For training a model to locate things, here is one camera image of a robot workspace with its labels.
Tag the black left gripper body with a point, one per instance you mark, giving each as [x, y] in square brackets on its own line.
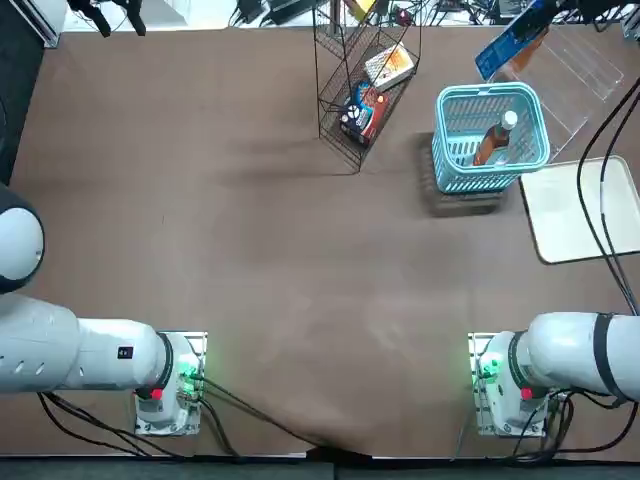
[115, 3]

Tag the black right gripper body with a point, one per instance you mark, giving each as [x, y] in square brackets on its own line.
[567, 6]

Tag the blue Oreo cookie box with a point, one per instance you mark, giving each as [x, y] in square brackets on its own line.
[500, 50]

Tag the amber tea bottle white cap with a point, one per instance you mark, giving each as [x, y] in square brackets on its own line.
[530, 56]
[492, 140]

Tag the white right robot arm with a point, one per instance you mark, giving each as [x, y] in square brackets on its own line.
[565, 350]

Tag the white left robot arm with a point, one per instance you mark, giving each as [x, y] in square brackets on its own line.
[100, 360]

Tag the clear acrylic beverage shelf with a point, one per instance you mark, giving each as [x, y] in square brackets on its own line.
[575, 70]

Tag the light blue plastic shopping basket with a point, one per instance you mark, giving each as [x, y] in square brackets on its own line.
[470, 180]

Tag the black power adapter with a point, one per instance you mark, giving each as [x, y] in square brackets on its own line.
[250, 10]

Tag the white cracker stick box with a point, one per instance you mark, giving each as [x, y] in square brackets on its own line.
[395, 67]

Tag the black finned power supply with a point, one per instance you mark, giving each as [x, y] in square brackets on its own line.
[290, 5]

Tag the yellow nabati wafer box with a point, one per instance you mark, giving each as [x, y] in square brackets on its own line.
[362, 7]

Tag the dark chocolate cookie box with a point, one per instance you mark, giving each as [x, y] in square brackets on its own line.
[367, 115]

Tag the cream plastic tray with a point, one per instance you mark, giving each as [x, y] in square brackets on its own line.
[560, 215]

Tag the aluminium frame rail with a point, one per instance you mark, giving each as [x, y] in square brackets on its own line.
[632, 27]
[47, 25]

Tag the black switch with red light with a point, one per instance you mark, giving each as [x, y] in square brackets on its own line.
[403, 16]

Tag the aluminium frame post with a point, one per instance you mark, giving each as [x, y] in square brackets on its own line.
[336, 12]

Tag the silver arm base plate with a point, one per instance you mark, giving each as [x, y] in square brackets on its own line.
[473, 345]
[198, 339]

